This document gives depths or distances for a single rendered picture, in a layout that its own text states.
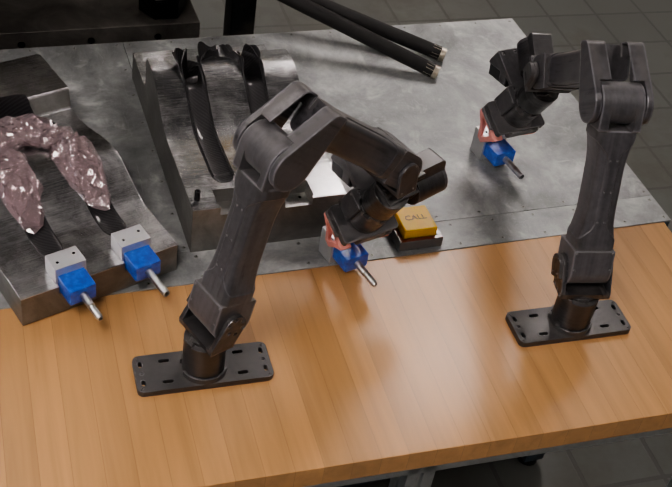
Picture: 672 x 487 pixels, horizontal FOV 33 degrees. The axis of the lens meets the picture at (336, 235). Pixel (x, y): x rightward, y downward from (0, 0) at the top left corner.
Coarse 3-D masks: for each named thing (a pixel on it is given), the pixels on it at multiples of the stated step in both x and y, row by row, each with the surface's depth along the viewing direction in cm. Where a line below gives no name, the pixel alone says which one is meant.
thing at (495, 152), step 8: (504, 136) 212; (472, 144) 214; (480, 144) 212; (488, 144) 210; (496, 144) 210; (504, 144) 211; (480, 152) 212; (488, 152) 210; (496, 152) 209; (504, 152) 209; (512, 152) 210; (496, 160) 209; (504, 160) 209; (512, 160) 211; (512, 168) 207; (520, 176) 207
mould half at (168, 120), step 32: (160, 64) 199; (224, 64) 202; (288, 64) 205; (160, 96) 195; (224, 96) 198; (160, 128) 196; (192, 128) 194; (224, 128) 196; (288, 128) 198; (160, 160) 199; (192, 160) 188; (320, 160) 192; (192, 192) 181; (320, 192) 185; (192, 224) 180; (224, 224) 182; (288, 224) 186; (320, 224) 189
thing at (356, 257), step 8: (320, 240) 187; (320, 248) 187; (328, 248) 185; (336, 248) 183; (352, 248) 184; (360, 248) 184; (328, 256) 186; (336, 256) 184; (344, 256) 182; (352, 256) 182; (360, 256) 182; (344, 264) 182; (352, 264) 183; (360, 264) 182; (360, 272) 182; (368, 272) 182; (368, 280) 181
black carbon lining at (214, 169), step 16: (176, 48) 200; (208, 48) 202; (224, 48) 203; (256, 48) 204; (192, 64) 208; (240, 64) 202; (256, 64) 204; (192, 80) 207; (256, 80) 202; (192, 96) 197; (208, 96) 197; (256, 96) 201; (192, 112) 196; (208, 112) 197; (208, 128) 195; (208, 144) 193; (208, 160) 189; (224, 160) 189; (224, 176) 186
